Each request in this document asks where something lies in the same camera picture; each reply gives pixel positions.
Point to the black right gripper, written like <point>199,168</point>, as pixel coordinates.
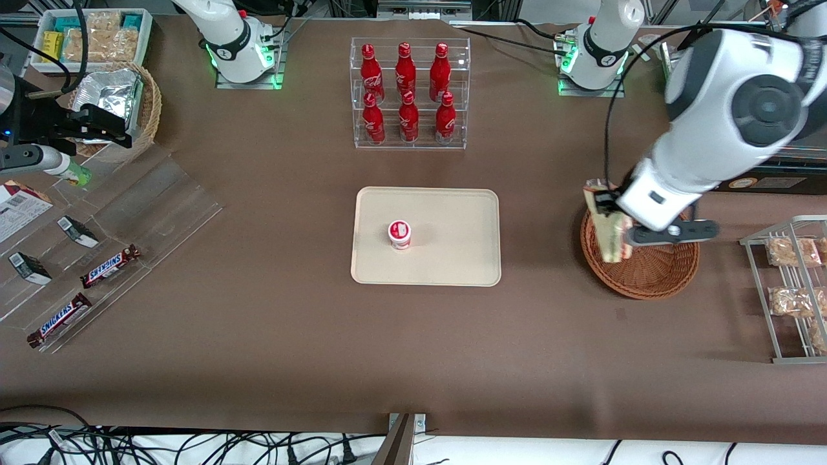
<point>40,121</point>

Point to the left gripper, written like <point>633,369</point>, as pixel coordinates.
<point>606,201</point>

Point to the triangle sandwich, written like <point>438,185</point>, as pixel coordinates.
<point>615,239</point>

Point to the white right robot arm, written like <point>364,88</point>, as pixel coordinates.
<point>226,32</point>

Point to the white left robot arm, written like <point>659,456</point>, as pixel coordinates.
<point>730,116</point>

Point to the light wicker basket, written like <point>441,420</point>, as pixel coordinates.
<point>150,110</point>

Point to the brown wicker basket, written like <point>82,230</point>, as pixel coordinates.
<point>652,274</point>

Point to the cream plastic tray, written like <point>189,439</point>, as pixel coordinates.
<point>452,219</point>

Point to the silver foil packet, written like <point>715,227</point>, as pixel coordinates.
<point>113,90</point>

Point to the green bottle white cap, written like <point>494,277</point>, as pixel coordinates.
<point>74,173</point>

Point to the clear cracker bag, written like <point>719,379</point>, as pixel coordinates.
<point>81,48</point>
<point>123,44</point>

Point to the yellow snack box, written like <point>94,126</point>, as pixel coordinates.
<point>52,46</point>

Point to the white plastic bin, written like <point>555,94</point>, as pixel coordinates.
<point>145,39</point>

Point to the clear acrylic stepped display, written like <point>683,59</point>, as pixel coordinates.
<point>161,206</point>

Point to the white orange carton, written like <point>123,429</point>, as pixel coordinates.
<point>19,212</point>

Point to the brown Snickers bar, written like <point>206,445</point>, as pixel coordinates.
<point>110,266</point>
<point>58,321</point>

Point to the red cola bottle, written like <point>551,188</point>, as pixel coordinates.
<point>371,71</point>
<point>405,70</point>
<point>440,70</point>
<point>408,123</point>
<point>445,124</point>
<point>373,124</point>

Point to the black control box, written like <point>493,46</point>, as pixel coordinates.
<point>795,174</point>

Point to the clear nut snack bag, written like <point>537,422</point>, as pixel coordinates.
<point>819,337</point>
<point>798,301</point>
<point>793,252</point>

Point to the clear acrylic bottle rack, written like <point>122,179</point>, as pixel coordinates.
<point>420,143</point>

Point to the red white yogurt cup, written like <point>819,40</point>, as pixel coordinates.
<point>399,235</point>

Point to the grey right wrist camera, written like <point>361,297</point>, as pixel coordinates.
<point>29,159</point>

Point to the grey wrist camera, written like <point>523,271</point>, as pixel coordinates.
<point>29,159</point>
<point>685,231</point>

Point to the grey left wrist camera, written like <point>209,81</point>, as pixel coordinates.
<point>685,231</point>

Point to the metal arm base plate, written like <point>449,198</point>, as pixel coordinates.
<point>568,90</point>
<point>274,64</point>

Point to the aluminium frame profile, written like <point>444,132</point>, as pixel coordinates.
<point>420,10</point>

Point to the metal table bracket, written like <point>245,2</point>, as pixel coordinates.
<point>420,421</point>

